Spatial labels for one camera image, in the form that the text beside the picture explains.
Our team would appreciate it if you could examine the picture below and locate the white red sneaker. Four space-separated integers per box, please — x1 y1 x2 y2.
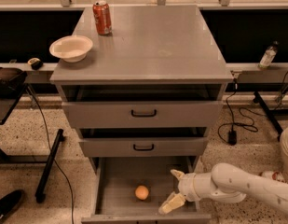
260 171 285 183

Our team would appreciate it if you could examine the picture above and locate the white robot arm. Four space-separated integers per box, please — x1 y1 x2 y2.
158 163 288 215

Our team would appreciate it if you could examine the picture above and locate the yellow black tape measure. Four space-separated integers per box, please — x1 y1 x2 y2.
28 58 43 70

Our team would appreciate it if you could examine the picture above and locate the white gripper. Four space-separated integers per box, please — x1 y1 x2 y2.
158 169 216 215

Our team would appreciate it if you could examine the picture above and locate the grey drawer cabinet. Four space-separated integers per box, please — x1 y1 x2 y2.
49 5 234 173

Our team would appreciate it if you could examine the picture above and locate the grey middle drawer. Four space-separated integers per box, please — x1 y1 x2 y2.
79 137 208 157

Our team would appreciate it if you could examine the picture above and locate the beige trouser leg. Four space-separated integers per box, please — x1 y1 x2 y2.
280 127 288 175

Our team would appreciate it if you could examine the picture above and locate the grey drawer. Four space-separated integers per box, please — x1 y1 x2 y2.
62 101 222 128
81 157 211 224
79 137 208 157

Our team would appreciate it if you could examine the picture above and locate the red soda can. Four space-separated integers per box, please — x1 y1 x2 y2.
92 0 112 35

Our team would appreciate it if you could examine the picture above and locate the grey top drawer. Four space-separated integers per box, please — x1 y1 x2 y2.
62 101 222 128

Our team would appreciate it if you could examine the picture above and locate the black table frame leg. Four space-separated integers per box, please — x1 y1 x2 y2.
0 128 65 204

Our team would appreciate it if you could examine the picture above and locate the black shoe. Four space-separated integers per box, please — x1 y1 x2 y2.
0 189 23 220

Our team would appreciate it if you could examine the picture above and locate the grey bottom drawer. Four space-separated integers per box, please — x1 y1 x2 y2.
81 157 211 224

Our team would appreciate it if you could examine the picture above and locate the clear plastic bottle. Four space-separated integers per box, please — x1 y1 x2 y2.
258 41 279 69

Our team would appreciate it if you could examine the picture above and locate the black stand leg right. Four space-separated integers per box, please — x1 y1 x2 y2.
254 91 283 139

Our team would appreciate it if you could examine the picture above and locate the orange fruit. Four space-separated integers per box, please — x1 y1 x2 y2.
135 185 149 201

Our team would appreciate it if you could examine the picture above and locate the black cable left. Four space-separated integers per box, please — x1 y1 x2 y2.
25 86 75 224

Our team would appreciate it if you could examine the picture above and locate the black power cable right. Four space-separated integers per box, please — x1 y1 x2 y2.
216 77 259 146

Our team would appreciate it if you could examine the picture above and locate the white paper bowl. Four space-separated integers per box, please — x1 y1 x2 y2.
49 35 93 63

